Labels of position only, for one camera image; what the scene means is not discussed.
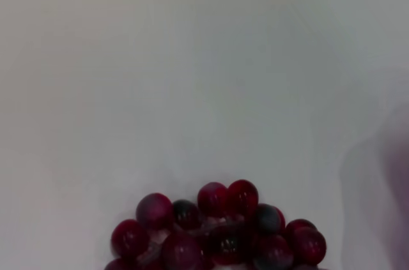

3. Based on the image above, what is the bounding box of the dark red grape bunch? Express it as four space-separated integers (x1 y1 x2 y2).
104 179 328 270

